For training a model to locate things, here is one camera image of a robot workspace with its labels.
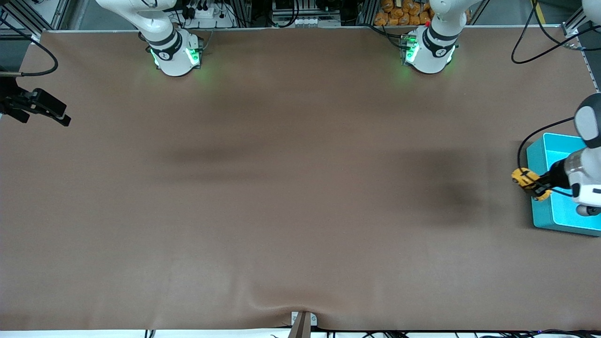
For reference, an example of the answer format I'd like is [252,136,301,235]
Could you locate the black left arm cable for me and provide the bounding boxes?
[511,0,601,198]

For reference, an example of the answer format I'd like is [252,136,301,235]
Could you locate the white power strip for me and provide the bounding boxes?
[181,0,237,29]

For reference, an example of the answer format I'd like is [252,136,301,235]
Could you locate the black electronics box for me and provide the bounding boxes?
[271,0,301,15]

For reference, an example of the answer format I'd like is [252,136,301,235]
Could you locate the metal table clamp bracket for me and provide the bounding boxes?
[288,311,318,338]

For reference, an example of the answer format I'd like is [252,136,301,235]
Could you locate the aluminium profile post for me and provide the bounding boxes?
[357,0,378,26]
[235,0,254,28]

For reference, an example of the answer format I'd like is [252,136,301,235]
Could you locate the teal plastic bin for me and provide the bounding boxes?
[526,132,601,237]

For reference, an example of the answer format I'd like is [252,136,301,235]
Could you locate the orange object pile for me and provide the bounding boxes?
[374,0,471,27]

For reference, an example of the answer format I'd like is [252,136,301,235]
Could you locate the yellow beetle toy car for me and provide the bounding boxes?
[511,167,553,202]

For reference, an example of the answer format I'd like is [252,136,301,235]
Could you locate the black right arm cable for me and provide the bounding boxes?
[0,23,59,77]

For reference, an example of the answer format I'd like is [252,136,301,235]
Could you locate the aluminium frame rail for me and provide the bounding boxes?
[562,0,601,94]
[0,0,71,36]

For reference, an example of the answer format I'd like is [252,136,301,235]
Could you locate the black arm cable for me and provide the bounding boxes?
[511,0,601,198]
[0,23,59,77]

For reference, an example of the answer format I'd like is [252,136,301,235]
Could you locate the white terminal block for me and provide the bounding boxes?
[272,16,342,29]

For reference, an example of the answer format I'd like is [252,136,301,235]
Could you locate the brown table mat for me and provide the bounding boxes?
[0,26,601,332]

